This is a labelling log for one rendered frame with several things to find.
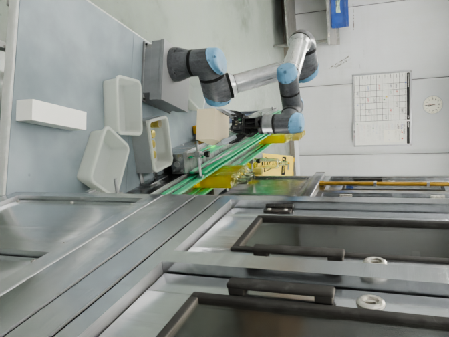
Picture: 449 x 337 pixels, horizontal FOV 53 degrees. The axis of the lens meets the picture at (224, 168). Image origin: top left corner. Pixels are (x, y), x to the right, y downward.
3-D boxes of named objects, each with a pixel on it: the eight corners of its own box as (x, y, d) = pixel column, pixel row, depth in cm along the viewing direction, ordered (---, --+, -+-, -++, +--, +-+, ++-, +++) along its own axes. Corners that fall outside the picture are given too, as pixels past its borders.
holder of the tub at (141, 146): (137, 185, 192) (154, 185, 190) (129, 122, 186) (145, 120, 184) (157, 175, 208) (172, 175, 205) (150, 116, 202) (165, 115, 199)
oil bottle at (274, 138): (258, 144, 315) (298, 142, 305) (258, 136, 314) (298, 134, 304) (260, 142, 320) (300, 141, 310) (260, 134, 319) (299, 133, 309)
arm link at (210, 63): (195, 44, 199) (224, 41, 195) (203, 71, 207) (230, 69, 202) (186, 56, 191) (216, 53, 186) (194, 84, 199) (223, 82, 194)
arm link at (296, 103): (302, 84, 174) (297, 99, 166) (305, 109, 180) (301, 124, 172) (282, 85, 176) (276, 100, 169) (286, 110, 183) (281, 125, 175)
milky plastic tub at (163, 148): (137, 173, 191) (155, 173, 188) (129, 121, 186) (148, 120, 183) (157, 164, 207) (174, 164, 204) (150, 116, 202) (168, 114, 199)
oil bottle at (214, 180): (194, 188, 214) (236, 188, 207) (192, 176, 213) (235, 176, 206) (198, 184, 220) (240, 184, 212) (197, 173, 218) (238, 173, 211)
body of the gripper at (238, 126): (228, 113, 172) (259, 111, 167) (236, 118, 180) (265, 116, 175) (228, 133, 171) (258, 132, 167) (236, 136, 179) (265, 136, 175)
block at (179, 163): (171, 174, 207) (184, 174, 204) (168, 154, 205) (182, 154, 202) (174, 172, 210) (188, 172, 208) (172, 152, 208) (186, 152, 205)
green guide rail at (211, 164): (189, 173, 209) (205, 173, 206) (189, 171, 208) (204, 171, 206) (278, 120, 367) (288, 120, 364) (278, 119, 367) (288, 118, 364)
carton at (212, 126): (197, 109, 176) (214, 107, 173) (212, 117, 191) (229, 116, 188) (196, 139, 175) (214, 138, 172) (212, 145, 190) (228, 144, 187)
